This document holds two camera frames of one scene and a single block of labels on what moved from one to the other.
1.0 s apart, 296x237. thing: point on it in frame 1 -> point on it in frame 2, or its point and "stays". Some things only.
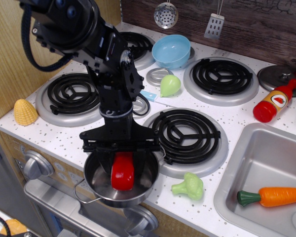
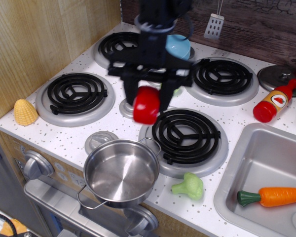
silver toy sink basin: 260,157 stays
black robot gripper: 120,133 -> 151,62
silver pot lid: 275,77 stays
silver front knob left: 35,164 stays
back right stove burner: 220,81 stays
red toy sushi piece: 123,171 -> 146,104
